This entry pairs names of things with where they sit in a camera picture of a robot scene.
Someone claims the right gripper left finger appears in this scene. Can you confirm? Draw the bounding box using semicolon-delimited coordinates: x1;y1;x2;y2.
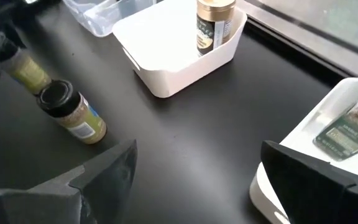
0;139;139;224

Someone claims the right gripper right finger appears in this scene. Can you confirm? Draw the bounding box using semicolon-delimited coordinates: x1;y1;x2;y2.
260;139;358;224

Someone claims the spice jar with black lid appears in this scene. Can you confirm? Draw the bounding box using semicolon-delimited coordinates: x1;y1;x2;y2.
35;78;108;146
0;46;53;96

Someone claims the spice jar with green lid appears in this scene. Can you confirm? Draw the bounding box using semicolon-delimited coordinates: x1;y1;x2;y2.
312;85;358;162

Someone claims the furikake jar with gold lid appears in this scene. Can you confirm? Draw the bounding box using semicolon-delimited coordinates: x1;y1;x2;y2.
196;0;237;57

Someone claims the white plastic bin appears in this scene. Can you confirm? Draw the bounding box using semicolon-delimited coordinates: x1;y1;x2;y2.
249;77;358;224
112;0;248;99

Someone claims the clear plastic bin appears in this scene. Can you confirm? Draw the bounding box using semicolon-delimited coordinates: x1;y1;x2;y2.
62;0;158;38

